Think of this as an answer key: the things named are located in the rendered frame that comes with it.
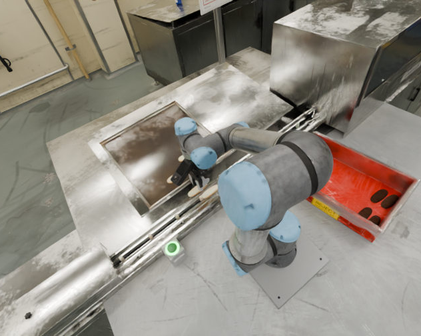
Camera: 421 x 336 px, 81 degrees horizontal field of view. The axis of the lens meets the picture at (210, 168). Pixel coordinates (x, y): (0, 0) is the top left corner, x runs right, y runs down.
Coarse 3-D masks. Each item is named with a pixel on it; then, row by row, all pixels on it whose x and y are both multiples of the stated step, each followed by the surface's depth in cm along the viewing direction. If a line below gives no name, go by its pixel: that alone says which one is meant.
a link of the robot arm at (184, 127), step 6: (180, 120) 85; (186, 120) 84; (192, 120) 84; (180, 126) 83; (186, 126) 82; (192, 126) 82; (180, 132) 82; (186, 132) 82; (192, 132) 83; (198, 132) 84; (180, 138) 84; (180, 144) 88
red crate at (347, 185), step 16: (336, 160) 124; (336, 176) 117; (352, 176) 116; (368, 176) 115; (336, 192) 112; (352, 192) 111; (368, 192) 110; (400, 192) 108; (352, 208) 106; (352, 224) 98; (368, 240) 96
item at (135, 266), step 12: (312, 120) 139; (312, 132) 135; (204, 204) 112; (216, 204) 111; (192, 216) 109; (204, 216) 108; (180, 228) 106; (192, 228) 107; (156, 240) 104; (168, 240) 103; (180, 240) 106; (144, 252) 101; (156, 252) 100; (132, 264) 98; (144, 264) 98; (132, 276) 97; (120, 288) 96; (84, 312) 89; (72, 324) 88
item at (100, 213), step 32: (256, 64) 197; (160, 96) 185; (96, 128) 169; (320, 128) 140; (64, 160) 151; (96, 160) 147; (224, 160) 134; (64, 192) 134; (96, 192) 131; (96, 224) 118; (128, 224) 116
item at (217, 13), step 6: (216, 12) 163; (216, 18) 167; (216, 24) 170; (216, 30) 173; (216, 36) 176; (222, 36) 177; (216, 42) 180; (222, 42) 179; (222, 48) 182; (222, 54) 185; (222, 60) 188
